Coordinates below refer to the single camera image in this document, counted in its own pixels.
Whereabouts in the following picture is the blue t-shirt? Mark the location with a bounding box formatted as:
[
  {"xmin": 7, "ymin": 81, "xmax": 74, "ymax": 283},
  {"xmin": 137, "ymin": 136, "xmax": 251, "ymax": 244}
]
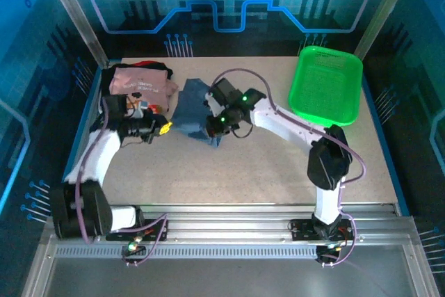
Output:
[{"xmin": 170, "ymin": 77, "xmax": 223, "ymax": 150}]

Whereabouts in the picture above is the pink t-shirt with pixel print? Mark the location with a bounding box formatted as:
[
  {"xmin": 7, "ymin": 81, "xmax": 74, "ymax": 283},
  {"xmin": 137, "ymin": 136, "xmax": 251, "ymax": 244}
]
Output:
[{"xmin": 108, "ymin": 66, "xmax": 180, "ymax": 115}]

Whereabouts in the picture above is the pink printed shirt pile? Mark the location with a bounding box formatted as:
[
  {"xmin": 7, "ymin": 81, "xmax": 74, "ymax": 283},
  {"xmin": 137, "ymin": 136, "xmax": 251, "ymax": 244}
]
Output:
[{"xmin": 99, "ymin": 63, "xmax": 175, "ymax": 117}]

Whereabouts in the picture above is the green plastic basket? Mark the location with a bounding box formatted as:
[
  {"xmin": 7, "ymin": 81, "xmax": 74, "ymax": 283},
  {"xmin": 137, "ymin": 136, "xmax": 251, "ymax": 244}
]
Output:
[{"xmin": 287, "ymin": 45, "xmax": 364, "ymax": 127}]

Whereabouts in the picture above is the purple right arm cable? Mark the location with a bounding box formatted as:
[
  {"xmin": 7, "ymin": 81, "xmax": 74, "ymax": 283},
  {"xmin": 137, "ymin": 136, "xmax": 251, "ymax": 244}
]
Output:
[{"xmin": 212, "ymin": 68, "xmax": 366, "ymax": 268}]

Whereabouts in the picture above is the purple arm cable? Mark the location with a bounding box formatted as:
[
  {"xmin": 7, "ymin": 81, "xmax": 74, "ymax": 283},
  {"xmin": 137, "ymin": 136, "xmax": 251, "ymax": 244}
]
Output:
[
  {"xmin": 212, "ymin": 68, "xmax": 366, "ymax": 268},
  {"xmin": 74, "ymin": 97, "xmax": 171, "ymax": 266}
]

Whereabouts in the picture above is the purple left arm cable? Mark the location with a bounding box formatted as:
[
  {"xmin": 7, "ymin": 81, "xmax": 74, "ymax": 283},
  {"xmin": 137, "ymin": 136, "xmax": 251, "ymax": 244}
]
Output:
[{"xmin": 74, "ymin": 97, "xmax": 171, "ymax": 266}]

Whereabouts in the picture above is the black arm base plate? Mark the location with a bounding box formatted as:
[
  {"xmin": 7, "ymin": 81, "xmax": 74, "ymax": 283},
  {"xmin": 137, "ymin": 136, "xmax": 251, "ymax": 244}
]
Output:
[
  {"xmin": 290, "ymin": 218, "xmax": 355, "ymax": 242},
  {"xmin": 106, "ymin": 218, "xmax": 170, "ymax": 242}
]

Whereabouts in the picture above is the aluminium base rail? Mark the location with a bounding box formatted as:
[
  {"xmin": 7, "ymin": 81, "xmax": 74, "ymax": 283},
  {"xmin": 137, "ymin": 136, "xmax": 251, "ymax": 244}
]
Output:
[{"xmin": 44, "ymin": 202, "xmax": 418, "ymax": 248}]

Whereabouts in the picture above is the aluminium frame post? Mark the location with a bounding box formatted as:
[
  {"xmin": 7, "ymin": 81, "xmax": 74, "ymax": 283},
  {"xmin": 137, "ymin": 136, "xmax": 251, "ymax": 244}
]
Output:
[
  {"xmin": 38, "ymin": 0, "xmax": 109, "ymax": 68},
  {"xmin": 356, "ymin": 0, "xmax": 418, "ymax": 56}
]

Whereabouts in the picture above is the slotted grey cable duct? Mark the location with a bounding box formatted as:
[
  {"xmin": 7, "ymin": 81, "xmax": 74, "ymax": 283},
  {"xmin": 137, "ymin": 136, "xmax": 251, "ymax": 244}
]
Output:
[{"xmin": 54, "ymin": 245, "xmax": 321, "ymax": 260}]

